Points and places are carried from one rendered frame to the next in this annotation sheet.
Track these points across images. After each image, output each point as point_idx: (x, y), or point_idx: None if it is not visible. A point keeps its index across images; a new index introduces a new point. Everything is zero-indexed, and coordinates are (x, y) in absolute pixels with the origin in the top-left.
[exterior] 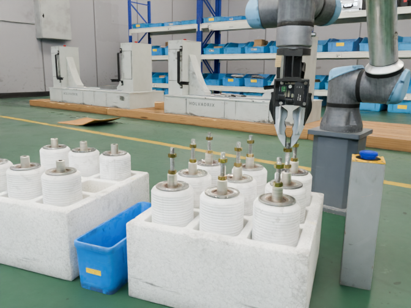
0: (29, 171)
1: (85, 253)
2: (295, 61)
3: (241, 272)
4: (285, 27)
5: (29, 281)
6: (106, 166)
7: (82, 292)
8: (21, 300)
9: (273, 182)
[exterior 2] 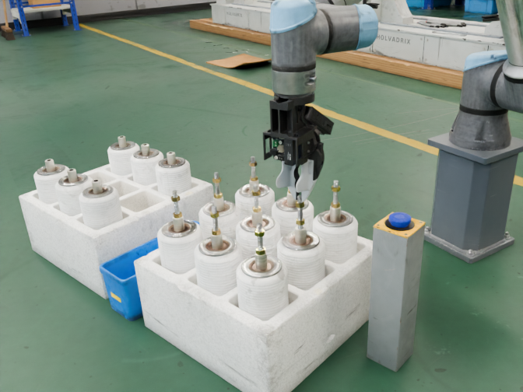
0: (72, 187)
1: (108, 280)
2: (289, 112)
3: (219, 334)
4: (274, 72)
5: (73, 292)
6: (160, 178)
7: (109, 313)
8: (58, 311)
9: (288, 236)
